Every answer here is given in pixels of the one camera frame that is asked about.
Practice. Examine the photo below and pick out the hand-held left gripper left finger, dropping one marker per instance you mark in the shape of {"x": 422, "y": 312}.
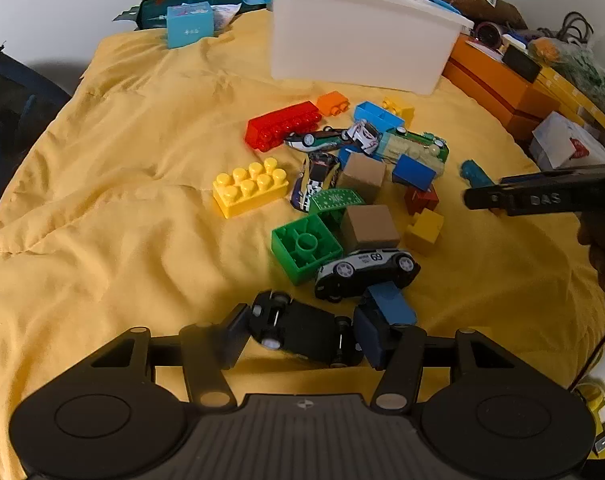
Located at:
{"x": 235, "y": 335}

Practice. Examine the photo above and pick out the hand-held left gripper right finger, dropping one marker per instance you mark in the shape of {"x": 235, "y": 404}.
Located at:
{"x": 370, "y": 342}

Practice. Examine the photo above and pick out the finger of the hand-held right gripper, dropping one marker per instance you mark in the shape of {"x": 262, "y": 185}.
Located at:
{"x": 487, "y": 199}
{"x": 527, "y": 177}

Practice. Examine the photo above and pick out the white plastic bin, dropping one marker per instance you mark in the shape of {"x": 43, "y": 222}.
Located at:
{"x": 357, "y": 40}

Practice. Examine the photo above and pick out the teal toy piece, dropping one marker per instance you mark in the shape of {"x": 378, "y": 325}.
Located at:
{"x": 475, "y": 172}

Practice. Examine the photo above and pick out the blue toy block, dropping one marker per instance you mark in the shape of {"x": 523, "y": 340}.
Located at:
{"x": 390, "y": 305}

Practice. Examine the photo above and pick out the white carton with red print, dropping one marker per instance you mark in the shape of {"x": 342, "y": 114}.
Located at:
{"x": 557, "y": 140}

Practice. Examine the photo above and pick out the dark red building brick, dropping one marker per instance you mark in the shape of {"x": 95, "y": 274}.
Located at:
{"x": 422, "y": 200}

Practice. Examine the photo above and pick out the yellow notched block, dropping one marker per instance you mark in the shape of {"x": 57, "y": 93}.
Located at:
{"x": 425, "y": 232}

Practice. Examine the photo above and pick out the black and white toy car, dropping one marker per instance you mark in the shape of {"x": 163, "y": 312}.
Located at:
{"x": 367, "y": 270}

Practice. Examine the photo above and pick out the dark blue building brick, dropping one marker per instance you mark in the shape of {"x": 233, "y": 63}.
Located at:
{"x": 413, "y": 171}

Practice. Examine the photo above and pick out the stack of yellow boxes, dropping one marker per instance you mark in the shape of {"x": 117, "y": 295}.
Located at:
{"x": 580, "y": 105}

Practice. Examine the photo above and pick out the green toy bus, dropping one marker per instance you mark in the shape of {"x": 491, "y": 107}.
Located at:
{"x": 412, "y": 147}

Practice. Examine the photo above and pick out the green building brick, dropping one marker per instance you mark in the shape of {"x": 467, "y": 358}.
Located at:
{"x": 302, "y": 247}

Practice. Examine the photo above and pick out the orange box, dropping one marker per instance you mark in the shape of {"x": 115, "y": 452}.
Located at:
{"x": 482, "y": 75}

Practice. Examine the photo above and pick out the small black device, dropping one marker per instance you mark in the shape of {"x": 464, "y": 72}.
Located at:
{"x": 521, "y": 62}

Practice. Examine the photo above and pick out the brown cube block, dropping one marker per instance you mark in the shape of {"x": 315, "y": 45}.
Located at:
{"x": 370, "y": 227}
{"x": 360, "y": 175}

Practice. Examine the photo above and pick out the green net bag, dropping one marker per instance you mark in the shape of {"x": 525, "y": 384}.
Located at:
{"x": 585, "y": 75}

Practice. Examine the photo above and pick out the small yellow building brick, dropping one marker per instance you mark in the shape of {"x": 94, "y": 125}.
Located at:
{"x": 400, "y": 109}

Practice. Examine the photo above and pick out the white toy police car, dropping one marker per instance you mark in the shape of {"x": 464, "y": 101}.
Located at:
{"x": 365, "y": 135}

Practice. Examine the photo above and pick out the light blue building brick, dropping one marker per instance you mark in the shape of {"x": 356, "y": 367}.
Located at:
{"x": 377, "y": 112}

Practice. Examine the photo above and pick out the large yellow building brick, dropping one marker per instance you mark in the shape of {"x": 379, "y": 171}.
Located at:
{"x": 247, "y": 192}

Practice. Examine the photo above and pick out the green arch block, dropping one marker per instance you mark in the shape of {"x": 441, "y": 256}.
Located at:
{"x": 335, "y": 200}

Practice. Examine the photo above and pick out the purple tape roll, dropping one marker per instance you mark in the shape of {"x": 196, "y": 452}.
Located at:
{"x": 488, "y": 33}

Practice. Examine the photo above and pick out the small orange building brick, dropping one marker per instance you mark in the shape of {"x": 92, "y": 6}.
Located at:
{"x": 331, "y": 104}

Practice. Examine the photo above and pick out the white and green toy car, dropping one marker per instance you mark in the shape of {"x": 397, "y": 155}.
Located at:
{"x": 312, "y": 140}

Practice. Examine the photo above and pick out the yellow cloth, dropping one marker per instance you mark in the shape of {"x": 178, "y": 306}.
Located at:
{"x": 132, "y": 160}

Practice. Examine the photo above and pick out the long red building brick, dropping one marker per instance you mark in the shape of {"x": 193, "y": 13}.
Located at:
{"x": 277, "y": 125}

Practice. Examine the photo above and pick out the small light blue box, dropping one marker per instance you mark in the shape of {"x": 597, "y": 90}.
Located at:
{"x": 190, "y": 25}

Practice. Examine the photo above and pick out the black and blue backpack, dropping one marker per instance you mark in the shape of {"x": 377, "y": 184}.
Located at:
{"x": 12, "y": 110}

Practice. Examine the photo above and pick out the dark teal packet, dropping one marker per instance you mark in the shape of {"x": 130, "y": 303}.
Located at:
{"x": 152, "y": 10}

